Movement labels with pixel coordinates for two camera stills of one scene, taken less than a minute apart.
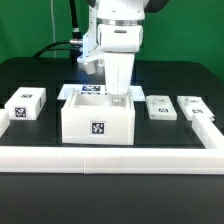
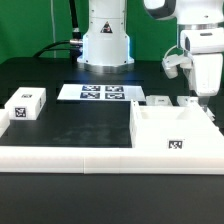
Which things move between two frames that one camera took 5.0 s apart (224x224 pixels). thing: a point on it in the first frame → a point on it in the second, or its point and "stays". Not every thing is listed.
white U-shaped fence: x=207 y=160 stays
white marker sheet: x=68 y=89 stays
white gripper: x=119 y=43 → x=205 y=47
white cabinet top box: x=26 y=103 stays
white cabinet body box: x=93 y=120 → x=173 y=127
